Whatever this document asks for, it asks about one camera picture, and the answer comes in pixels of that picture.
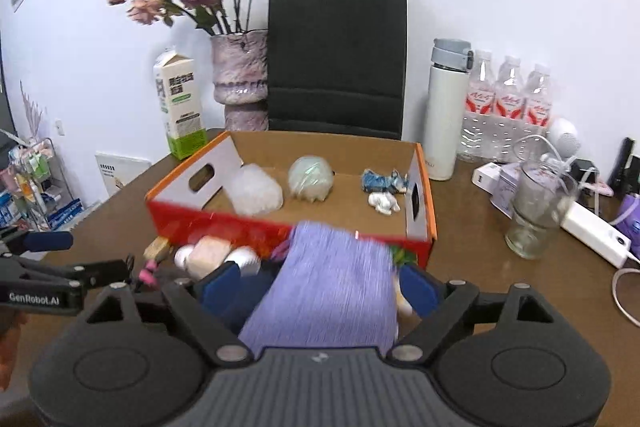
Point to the white charger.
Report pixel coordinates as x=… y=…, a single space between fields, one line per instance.
x=487 y=177

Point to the small wooden block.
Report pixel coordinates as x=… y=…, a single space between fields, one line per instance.
x=157 y=249

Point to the orange cardboard box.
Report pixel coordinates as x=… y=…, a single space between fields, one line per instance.
x=325 y=207

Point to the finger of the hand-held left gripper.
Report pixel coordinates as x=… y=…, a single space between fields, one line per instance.
x=100 y=271
x=47 y=242

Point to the purple package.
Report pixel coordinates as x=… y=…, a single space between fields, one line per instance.
x=631 y=222

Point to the lavender box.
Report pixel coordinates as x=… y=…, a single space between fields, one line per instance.
x=505 y=187

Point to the white printed board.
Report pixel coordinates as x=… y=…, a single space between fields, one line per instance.
x=122 y=172

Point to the white round device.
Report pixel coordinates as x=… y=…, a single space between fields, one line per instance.
x=565 y=137

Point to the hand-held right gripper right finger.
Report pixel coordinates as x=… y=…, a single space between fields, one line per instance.
x=417 y=289

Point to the small white figurine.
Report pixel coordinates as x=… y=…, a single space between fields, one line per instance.
x=384 y=203

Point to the purple cloth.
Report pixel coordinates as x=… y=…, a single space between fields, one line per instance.
x=325 y=282

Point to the white thermos bottle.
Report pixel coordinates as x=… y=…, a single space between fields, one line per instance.
x=445 y=122

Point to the white wall socket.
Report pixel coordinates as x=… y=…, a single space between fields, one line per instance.
x=59 y=127

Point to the bubble wrap bundle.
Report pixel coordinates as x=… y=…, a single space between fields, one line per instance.
x=255 y=189

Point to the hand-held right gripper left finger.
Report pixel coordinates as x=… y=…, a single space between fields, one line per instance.
x=222 y=283

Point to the green wrapped ball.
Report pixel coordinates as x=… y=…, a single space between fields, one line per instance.
x=310 y=177

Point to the purple dried reeds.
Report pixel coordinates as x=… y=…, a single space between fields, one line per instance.
x=32 y=112

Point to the white and green milk carton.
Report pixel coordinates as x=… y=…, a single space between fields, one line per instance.
x=180 y=107

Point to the clear glass cup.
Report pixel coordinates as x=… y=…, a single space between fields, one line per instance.
x=537 y=217

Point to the small pink object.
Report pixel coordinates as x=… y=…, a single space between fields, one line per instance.
x=148 y=276

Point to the clear water bottle red label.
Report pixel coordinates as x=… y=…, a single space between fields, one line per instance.
x=477 y=107
x=508 y=99
x=537 y=104

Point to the wooden desktop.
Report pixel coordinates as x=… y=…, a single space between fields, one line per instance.
x=475 y=232

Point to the black paper bag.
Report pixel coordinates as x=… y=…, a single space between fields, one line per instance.
x=335 y=57

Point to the purple mottled vase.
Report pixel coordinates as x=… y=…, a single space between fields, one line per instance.
x=240 y=72

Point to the black upright device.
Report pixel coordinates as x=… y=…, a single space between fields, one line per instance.
x=622 y=164

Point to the white and yellow plush toy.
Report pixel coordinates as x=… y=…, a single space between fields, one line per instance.
x=210 y=257

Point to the white power strip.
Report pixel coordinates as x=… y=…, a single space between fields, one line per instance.
x=597 y=234

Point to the dark panel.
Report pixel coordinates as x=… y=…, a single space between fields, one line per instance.
x=6 y=112

